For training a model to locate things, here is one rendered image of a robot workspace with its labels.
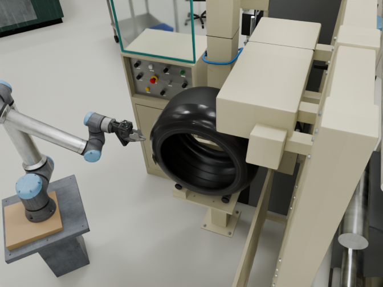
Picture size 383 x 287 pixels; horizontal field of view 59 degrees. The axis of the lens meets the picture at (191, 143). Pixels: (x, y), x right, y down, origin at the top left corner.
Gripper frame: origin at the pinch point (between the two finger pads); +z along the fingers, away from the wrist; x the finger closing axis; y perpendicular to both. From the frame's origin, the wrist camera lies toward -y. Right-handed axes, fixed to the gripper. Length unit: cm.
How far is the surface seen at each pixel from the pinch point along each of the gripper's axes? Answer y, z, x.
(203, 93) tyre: 38.6, 29.8, 7.1
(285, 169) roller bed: -9, 79, 21
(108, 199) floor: -119, -52, 20
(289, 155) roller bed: 3, 79, 21
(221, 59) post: 46, 32, 27
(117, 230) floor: -116, -27, -5
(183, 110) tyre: 36.7, 25.4, -6.7
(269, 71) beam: 74, 59, -16
